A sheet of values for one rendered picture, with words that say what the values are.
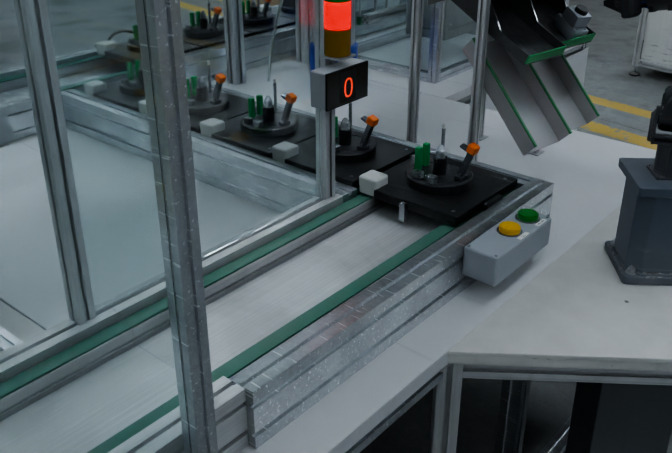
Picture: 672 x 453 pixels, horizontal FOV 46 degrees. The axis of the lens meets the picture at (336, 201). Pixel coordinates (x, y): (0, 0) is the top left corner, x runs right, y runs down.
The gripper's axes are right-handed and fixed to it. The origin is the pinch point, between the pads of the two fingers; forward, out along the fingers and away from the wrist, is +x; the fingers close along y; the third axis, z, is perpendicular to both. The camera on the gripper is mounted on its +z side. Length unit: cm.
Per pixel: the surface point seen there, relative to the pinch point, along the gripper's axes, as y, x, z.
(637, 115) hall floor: -284, 175, -89
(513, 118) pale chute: 20.8, 16.1, -21.5
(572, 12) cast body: 0.1, 13.8, -1.6
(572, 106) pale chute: -5.2, 19.5, -24.2
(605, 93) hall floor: -307, 211, -80
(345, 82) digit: 63, 19, -6
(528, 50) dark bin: 16.3, 14.0, -7.5
